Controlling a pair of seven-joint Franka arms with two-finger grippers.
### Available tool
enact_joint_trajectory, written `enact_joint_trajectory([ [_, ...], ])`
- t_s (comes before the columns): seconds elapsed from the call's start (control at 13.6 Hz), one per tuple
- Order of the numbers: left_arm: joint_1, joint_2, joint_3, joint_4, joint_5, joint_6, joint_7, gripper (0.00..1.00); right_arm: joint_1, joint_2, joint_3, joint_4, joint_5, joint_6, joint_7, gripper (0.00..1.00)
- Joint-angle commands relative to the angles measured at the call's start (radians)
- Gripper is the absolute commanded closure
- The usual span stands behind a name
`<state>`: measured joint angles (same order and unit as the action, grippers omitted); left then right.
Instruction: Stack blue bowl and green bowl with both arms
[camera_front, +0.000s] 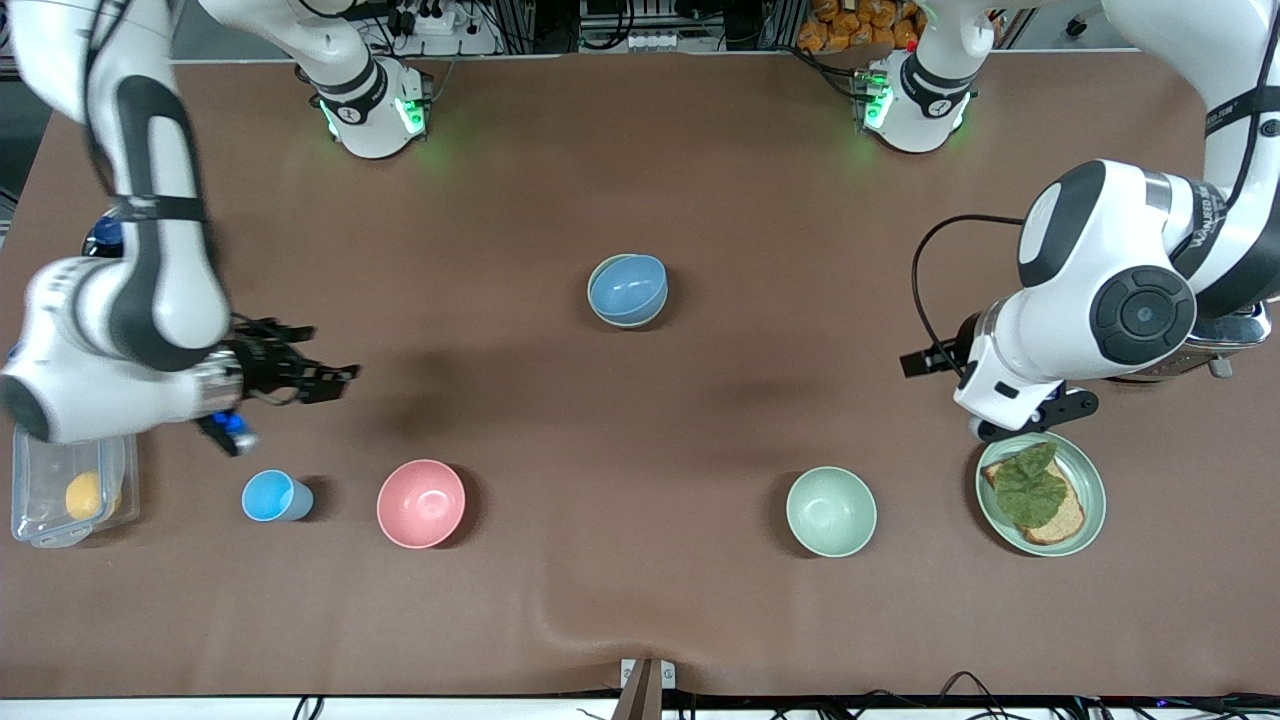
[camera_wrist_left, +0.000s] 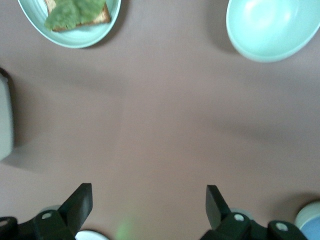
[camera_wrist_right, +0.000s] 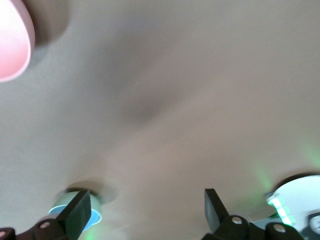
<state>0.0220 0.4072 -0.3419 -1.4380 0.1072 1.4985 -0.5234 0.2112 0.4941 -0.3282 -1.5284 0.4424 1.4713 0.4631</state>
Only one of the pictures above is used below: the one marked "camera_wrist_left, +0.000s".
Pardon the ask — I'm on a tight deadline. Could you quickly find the blue bowl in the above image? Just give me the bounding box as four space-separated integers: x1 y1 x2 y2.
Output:
299 215 320 240

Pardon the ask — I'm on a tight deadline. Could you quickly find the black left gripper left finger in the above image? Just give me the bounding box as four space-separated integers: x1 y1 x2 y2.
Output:
32 183 93 240

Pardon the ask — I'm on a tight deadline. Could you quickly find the green plate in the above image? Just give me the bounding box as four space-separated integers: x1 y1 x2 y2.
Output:
17 0 122 49

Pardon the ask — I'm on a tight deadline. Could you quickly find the green lettuce leaf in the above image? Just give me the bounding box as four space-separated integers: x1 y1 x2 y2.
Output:
44 0 107 31

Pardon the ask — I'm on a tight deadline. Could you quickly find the green bowl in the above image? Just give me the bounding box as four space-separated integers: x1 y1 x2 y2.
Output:
226 0 320 63
294 201 320 227

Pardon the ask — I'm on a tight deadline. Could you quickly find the silver toaster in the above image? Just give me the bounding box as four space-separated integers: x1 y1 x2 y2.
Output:
0 67 15 162

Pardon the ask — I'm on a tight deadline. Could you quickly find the toast slice under lettuce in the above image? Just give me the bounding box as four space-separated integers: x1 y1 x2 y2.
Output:
44 0 112 33

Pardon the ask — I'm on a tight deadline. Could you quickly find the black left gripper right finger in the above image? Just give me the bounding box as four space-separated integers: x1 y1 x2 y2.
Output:
201 184 253 240

